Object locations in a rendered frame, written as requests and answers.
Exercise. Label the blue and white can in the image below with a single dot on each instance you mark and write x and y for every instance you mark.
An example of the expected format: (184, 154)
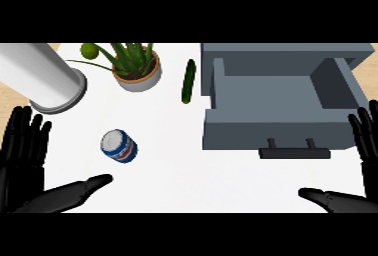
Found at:
(119, 146)

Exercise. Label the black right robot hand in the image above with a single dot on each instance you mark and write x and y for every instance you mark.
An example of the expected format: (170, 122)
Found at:
(367, 146)

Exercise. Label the grey open drawer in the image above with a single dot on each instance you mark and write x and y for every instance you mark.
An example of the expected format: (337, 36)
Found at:
(283, 110)

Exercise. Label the white cylinder with grey rim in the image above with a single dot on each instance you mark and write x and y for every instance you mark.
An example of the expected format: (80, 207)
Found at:
(41, 76)

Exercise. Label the potted green plant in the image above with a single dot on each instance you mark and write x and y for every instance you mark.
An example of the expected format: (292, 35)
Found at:
(132, 66)

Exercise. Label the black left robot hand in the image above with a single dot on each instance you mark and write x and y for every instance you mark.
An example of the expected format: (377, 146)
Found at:
(23, 160)

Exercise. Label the grey drawer cabinet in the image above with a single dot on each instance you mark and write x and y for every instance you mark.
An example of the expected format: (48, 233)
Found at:
(286, 55)

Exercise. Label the green cucumber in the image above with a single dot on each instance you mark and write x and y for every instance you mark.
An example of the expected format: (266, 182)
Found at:
(188, 81)

